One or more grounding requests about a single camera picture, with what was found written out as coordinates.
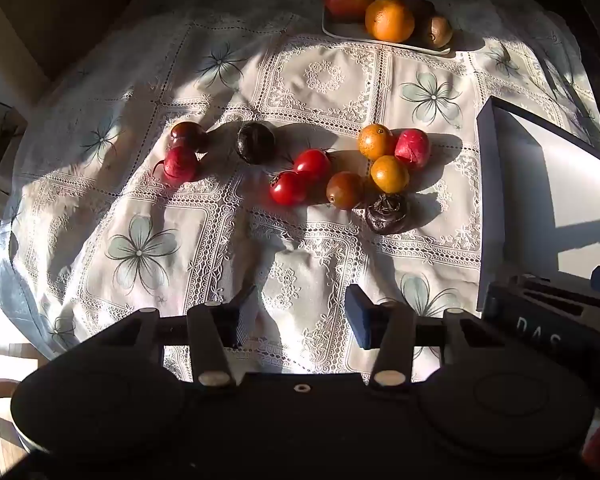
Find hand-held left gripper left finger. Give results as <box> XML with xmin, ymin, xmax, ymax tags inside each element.
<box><xmin>102</xmin><ymin>285</ymin><xmax>259</xmax><ymax>387</ymax></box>

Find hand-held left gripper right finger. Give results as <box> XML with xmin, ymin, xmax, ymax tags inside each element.
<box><xmin>344</xmin><ymin>284</ymin><xmax>507</xmax><ymax>390</ymax></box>

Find wrinkled dark passion fruit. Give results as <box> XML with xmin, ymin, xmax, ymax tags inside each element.
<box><xmin>365</xmin><ymin>194</ymin><xmax>410</xmax><ymax>235</ymax></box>

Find white box with dark rim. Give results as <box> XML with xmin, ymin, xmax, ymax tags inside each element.
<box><xmin>476</xmin><ymin>96</ymin><xmax>600</xmax><ymax>311</ymax></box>

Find orange brown round fruit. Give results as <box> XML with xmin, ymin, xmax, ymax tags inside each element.
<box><xmin>326</xmin><ymin>171</ymin><xmax>366</xmax><ymax>210</ymax></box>

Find red tomato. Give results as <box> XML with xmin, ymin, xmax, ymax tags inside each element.
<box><xmin>270</xmin><ymin>171</ymin><xmax>309</xmax><ymax>207</ymax></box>
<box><xmin>293</xmin><ymin>148</ymin><xmax>333</xmax><ymax>185</ymax></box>

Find small orange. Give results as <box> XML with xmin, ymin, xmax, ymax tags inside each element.
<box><xmin>370</xmin><ymin>155</ymin><xmax>410</xmax><ymax>194</ymax></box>
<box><xmin>357</xmin><ymin>124</ymin><xmax>396</xmax><ymax>161</ymax></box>

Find pink red fruit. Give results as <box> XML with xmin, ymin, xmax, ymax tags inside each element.
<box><xmin>161</xmin><ymin>146</ymin><xmax>200</xmax><ymax>184</ymax></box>
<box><xmin>394</xmin><ymin>129</ymin><xmax>431</xmax><ymax>170</ymax></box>

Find dark round passion fruit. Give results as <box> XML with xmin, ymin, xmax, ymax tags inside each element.
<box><xmin>236</xmin><ymin>121</ymin><xmax>276</xmax><ymax>165</ymax></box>

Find dark red plum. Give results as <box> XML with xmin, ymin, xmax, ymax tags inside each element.
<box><xmin>170</xmin><ymin>121</ymin><xmax>210</xmax><ymax>154</ymax></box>

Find lace floral tablecloth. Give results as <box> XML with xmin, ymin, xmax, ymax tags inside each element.
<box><xmin>0</xmin><ymin>0</ymin><xmax>600</xmax><ymax>376</ymax></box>

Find white rectangular tray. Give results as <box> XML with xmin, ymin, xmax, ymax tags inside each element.
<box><xmin>321</xmin><ymin>2</ymin><xmax>454</xmax><ymax>56</ymax></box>

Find brown kiwi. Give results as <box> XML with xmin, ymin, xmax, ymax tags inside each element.
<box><xmin>426</xmin><ymin>14</ymin><xmax>454</xmax><ymax>49</ymax></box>

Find large orange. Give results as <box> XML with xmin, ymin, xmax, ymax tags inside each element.
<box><xmin>365</xmin><ymin>0</ymin><xmax>416</xmax><ymax>44</ymax></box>

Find brown pear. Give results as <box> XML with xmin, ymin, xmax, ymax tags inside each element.
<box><xmin>392</xmin><ymin>0</ymin><xmax>437</xmax><ymax>27</ymax></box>

